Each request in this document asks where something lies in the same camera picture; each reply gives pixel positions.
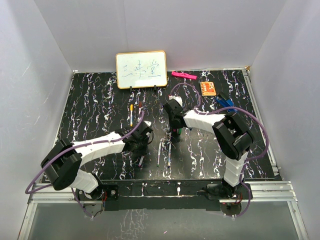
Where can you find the white pen red tip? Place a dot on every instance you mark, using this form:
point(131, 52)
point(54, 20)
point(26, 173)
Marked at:
point(139, 114)

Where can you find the white pen purple tip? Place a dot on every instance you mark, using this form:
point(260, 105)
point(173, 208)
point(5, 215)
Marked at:
point(141, 161)

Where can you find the blue stapler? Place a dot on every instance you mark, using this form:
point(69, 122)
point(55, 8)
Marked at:
point(224, 100)

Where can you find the white pen blue tip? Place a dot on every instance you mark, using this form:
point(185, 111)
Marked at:
point(169, 156)

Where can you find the pink plastic clip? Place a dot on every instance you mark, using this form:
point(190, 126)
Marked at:
point(183, 75)

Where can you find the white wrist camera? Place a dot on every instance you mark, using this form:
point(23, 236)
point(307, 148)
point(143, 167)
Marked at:
point(148, 123)
point(177, 98)

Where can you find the orange spiral notebook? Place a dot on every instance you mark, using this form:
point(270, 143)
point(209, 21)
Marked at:
point(207, 89)

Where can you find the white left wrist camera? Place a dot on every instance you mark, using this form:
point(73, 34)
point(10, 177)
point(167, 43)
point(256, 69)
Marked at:
point(148, 123)

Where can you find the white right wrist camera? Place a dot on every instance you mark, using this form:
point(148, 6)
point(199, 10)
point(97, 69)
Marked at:
point(177, 98)

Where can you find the white pen green tip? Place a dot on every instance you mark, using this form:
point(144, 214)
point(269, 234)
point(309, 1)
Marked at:
point(159, 154)

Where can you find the white board with yellow frame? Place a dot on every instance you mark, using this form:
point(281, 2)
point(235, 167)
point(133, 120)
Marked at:
point(145, 69)

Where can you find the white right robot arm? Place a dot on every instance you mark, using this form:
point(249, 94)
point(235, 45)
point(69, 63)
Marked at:
point(232, 135)

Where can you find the white pen yellow tip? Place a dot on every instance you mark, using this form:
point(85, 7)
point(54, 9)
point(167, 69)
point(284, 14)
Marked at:
point(131, 117)

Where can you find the black front mounting rail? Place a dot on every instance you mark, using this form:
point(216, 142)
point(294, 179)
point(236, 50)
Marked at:
point(164, 194)

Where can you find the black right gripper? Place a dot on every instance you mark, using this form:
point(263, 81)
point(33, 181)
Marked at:
point(172, 125)

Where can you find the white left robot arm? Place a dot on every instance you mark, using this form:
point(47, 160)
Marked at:
point(65, 171)

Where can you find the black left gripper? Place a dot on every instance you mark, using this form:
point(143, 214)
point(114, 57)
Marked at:
point(142, 151)

